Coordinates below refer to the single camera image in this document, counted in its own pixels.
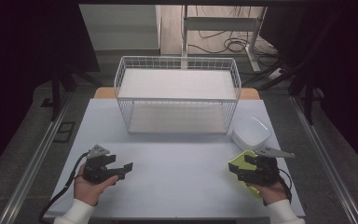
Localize white cabinet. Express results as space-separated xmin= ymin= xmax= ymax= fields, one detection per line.
xmin=78 ymin=4 xmax=163 ymax=57

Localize person's right hand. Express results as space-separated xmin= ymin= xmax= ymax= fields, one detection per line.
xmin=249 ymin=180 xmax=288 ymax=205

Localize white square lidded box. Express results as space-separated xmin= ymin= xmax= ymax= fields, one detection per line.
xmin=231 ymin=116 xmax=273 ymax=152

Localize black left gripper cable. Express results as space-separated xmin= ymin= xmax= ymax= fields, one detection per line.
xmin=38 ymin=151 xmax=90 ymax=224

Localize black floor socket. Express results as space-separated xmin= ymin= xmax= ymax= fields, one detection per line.
xmin=53 ymin=121 xmax=76 ymax=144

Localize wooden table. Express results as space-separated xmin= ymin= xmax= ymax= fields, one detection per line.
xmin=92 ymin=87 xmax=261 ymax=101

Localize black metal stand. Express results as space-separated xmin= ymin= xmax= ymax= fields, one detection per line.
xmin=49 ymin=61 xmax=102 ymax=122
xmin=241 ymin=59 xmax=325 ymax=126

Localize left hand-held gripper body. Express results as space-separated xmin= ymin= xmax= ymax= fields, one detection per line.
xmin=83 ymin=144 xmax=119 ymax=185

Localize white power strip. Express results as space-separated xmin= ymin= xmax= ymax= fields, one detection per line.
xmin=266 ymin=67 xmax=286 ymax=82

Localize metal floor rail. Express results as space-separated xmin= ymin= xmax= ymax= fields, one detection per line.
xmin=289 ymin=95 xmax=358 ymax=224
xmin=0 ymin=92 xmax=73 ymax=224

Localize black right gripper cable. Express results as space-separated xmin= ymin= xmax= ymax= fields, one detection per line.
xmin=276 ymin=167 xmax=293 ymax=203

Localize lime green packet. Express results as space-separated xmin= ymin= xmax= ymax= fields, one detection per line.
xmin=227 ymin=149 xmax=262 ymax=198

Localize person's left hand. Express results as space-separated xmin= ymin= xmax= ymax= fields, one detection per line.
xmin=73 ymin=163 xmax=119 ymax=206

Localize dark curtain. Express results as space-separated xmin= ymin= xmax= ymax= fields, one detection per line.
xmin=259 ymin=0 xmax=358 ymax=180
xmin=0 ymin=0 xmax=101 ymax=183

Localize black floor cables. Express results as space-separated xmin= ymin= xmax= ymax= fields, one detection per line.
xmin=187 ymin=5 xmax=282 ymax=67

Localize white metal desk frame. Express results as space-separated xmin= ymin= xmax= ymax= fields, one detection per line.
xmin=181 ymin=5 xmax=269 ymax=73

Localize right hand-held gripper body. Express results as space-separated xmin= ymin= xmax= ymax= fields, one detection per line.
xmin=245 ymin=146 xmax=296 ymax=187

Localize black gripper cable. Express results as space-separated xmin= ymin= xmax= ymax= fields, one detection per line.
xmin=276 ymin=167 xmax=293 ymax=203
xmin=38 ymin=151 xmax=90 ymax=224

